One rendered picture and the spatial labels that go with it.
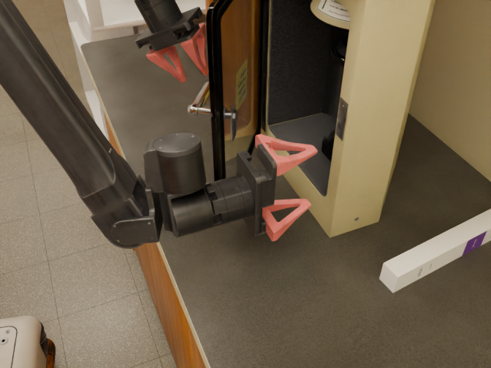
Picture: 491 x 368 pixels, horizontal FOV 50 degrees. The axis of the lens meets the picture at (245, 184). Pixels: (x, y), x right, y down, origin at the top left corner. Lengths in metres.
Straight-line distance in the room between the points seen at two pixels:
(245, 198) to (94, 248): 1.71
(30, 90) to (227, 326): 0.48
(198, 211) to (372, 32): 0.35
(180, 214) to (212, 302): 0.29
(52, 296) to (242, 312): 1.41
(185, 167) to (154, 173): 0.04
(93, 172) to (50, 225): 1.87
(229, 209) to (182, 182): 0.08
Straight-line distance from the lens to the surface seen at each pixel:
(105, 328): 2.06
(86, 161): 0.63
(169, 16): 0.85
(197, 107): 0.85
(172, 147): 0.62
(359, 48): 0.78
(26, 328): 1.80
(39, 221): 2.53
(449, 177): 1.21
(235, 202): 0.66
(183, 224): 0.65
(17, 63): 0.61
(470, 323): 0.95
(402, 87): 0.87
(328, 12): 0.88
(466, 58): 1.26
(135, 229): 0.65
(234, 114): 0.84
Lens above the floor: 1.67
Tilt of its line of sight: 41 degrees down
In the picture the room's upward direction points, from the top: straight up
